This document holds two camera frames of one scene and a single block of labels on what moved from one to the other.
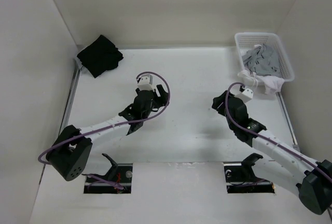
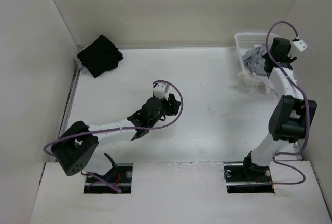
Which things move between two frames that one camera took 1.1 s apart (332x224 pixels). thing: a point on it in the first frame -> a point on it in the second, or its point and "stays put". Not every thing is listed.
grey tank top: [263, 60] stays put
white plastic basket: [246, 41] stays put
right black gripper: [217, 101] -> [288, 58]
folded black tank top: [100, 56] stays put
